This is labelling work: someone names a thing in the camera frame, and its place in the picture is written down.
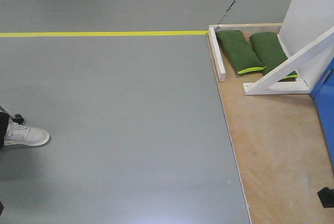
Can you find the blue door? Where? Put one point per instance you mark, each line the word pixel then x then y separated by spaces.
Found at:
pixel 322 95

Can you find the green sandbag left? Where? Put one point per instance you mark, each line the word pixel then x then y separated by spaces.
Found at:
pixel 240 53

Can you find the green sandbag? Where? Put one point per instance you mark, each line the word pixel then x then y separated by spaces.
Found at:
pixel 240 53
pixel 268 49

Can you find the green sandbag right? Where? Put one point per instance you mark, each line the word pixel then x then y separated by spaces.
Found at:
pixel 268 49

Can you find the wooden base platform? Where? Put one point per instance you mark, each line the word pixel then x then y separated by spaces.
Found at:
pixel 279 147

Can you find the white sneaker front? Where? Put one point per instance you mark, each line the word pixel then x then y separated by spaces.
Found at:
pixel 22 135

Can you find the black object on platform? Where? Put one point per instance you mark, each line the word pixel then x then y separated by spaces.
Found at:
pixel 326 197

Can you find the white wooden edge rail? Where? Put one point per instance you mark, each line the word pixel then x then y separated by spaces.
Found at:
pixel 216 54

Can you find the white door frame brace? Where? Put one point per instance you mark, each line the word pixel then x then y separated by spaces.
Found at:
pixel 270 84

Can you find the white wall panel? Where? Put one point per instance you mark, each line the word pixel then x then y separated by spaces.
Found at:
pixel 304 22

